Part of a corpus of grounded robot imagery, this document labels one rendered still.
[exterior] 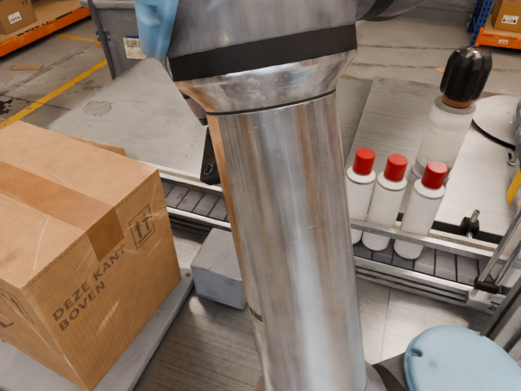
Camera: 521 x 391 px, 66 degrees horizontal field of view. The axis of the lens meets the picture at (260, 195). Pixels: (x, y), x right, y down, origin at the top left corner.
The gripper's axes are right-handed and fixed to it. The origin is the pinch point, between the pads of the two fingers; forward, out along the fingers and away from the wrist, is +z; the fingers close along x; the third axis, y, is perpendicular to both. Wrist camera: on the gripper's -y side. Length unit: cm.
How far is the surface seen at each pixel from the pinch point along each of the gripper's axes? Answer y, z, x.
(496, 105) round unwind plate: 67, 29, -42
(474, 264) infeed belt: 1.6, 25.8, -33.9
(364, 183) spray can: -1.7, 0.5, -22.0
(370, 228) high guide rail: -3.8, 8.9, -20.6
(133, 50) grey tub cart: 149, -31, 142
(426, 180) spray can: -0.4, 3.3, -31.4
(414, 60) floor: 321, 97, 18
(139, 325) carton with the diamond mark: -30.3, 0.2, 12.8
